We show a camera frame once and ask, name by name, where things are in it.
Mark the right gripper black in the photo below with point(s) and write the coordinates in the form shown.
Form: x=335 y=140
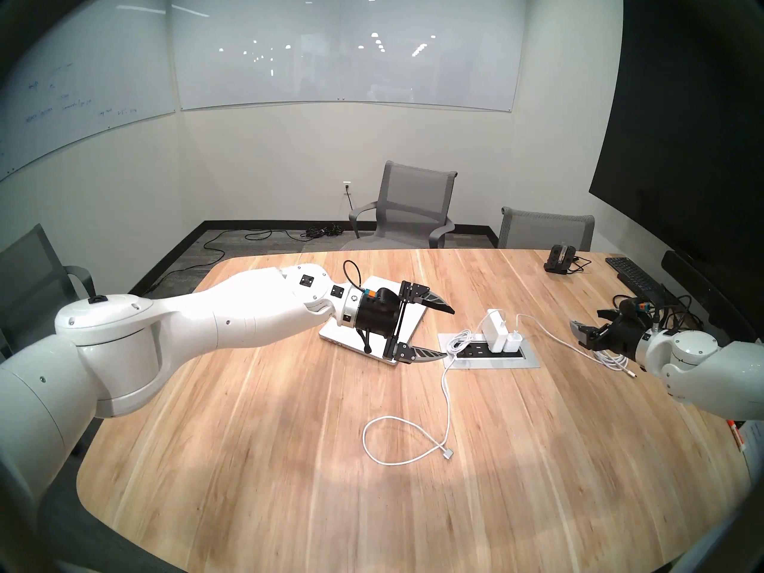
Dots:
x=624 y=336

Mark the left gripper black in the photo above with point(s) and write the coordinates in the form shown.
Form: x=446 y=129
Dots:
x=379 y=321

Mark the silver MacBook laptop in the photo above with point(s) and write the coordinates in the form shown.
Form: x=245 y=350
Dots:
x=343 y=339

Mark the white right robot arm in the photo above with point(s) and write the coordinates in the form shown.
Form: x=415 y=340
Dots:
x=716 y=369

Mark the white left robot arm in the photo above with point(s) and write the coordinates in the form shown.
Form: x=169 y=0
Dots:
x=209 y=333

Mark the black controller charging dock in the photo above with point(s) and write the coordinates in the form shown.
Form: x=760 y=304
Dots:
x=560 y=261

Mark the black keyboard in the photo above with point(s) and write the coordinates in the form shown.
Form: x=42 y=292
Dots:
x=632 y=276

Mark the large white power adapter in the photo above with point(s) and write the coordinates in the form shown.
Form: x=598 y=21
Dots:
x=495 y=333

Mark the small white power adapter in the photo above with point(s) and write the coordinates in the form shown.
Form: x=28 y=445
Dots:
x=513 y=342

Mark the grey table power outlet box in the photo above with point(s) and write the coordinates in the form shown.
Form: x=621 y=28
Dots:
x=507 y=362

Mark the grey mesh chair without arms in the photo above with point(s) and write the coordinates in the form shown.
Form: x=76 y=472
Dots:
x=546 y=231

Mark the grey mesh armchair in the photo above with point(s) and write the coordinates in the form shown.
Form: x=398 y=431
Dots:
x=415 y=190

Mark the red and white marker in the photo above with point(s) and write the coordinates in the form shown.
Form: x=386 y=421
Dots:
x=737 y=434

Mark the white printed paper sheet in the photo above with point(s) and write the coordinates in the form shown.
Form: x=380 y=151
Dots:
x=753 y=443

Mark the large black TV screen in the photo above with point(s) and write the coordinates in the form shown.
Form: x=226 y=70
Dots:
x=686 y=130

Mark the large clean glass whiteboard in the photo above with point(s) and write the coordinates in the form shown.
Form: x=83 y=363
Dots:
x=328 y=52

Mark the dark grey office chair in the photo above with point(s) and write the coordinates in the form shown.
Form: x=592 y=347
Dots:
x=30 y=273

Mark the glass whiteboard with writing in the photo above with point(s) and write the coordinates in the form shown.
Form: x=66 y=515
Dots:
x=77 y=88

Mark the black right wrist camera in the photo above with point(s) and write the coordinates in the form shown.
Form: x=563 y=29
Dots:
x=634 y=306

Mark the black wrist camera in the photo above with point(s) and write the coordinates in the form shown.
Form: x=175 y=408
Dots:
x=634 y=306
x=385 y=297

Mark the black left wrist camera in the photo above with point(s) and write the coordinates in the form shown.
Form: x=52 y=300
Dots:
x=385 y=297

